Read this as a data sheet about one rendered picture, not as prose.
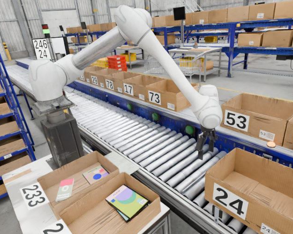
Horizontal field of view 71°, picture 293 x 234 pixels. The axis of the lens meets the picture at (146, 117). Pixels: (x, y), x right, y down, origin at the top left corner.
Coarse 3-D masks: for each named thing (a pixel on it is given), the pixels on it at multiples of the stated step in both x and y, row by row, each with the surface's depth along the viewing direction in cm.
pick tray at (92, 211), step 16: (128, 176) 113; (96, 192) 106; (112, 192) 113; (144, 192) 107; (80, 208) 101; (96, 208) 105; (112, 208) 104; (160, 208) 100; (80, 224) 98; (96, 224) 97; (112, 224) 96; (128, 224) 85; (144, 224) 94
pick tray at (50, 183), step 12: (84, 156) 134; (96, 156) 140; (60, 168) 125; (72, 168) 130; (84, 168) 136; (108, 168) 131; (48, 180) 122; (60, 180) 127; (84, 180) 125; (108, 180) 115; (48, 192) 119; (72, 192) 117; (84, 192) 107; (60, 204) 99
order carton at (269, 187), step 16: (224, 160) 109; (240, 160) 115; (256, 160) 108; (208, 176) 98; (224, 176) 115; (240, 176) 116; (256, 176) 111; (272, 176) 104; (288, 176) 98; (208, 192) 102; (240, 192) 86; (256, 192) 106; (272, 192) 105; (288, 192) 100; (224, 208) 97; (256, 208) 83; (272, 208) 77; (288, 208) 95; (256, 224) 86; (272, 224) 80; (288, 224) 75
